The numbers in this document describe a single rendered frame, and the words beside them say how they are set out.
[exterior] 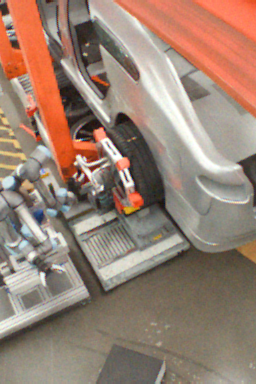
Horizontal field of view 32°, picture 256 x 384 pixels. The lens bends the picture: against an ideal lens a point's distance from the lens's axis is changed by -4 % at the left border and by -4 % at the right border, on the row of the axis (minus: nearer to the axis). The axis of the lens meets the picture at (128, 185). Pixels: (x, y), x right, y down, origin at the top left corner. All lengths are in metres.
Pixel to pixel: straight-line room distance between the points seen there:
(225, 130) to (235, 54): 2.80
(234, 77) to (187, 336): 3.08
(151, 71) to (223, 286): 1.94
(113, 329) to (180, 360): 0.61
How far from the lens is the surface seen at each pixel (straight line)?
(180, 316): 3.74
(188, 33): 0.86
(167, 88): 2.74
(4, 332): 3.74
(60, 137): 3.60
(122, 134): 3.32
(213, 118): 3.62
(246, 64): 0.77
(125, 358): 3.28
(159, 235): 3.94
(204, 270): 3.94
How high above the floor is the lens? 3.43
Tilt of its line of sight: 49 degrees down
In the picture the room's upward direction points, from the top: 10 degrees counter-clockwise
